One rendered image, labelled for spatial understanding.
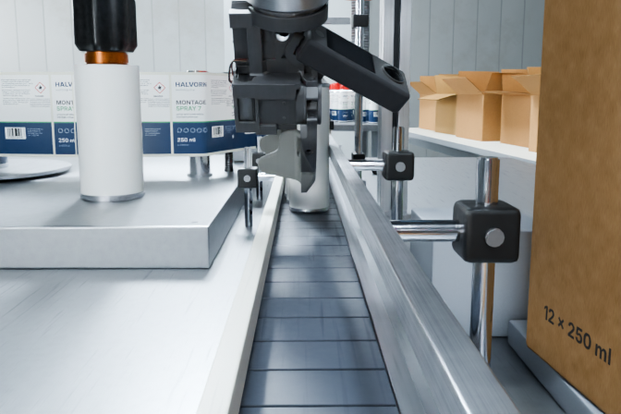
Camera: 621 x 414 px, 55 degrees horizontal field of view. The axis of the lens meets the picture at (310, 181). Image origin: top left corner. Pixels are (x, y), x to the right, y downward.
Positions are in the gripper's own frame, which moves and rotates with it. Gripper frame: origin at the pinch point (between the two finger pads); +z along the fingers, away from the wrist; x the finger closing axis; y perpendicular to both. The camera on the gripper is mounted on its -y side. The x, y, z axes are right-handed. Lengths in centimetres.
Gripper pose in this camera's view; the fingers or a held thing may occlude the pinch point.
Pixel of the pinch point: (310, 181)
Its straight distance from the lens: 65.0
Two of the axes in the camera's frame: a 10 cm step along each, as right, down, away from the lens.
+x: 0.1, 6.2, -7.8
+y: -10.0, 0.0, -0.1
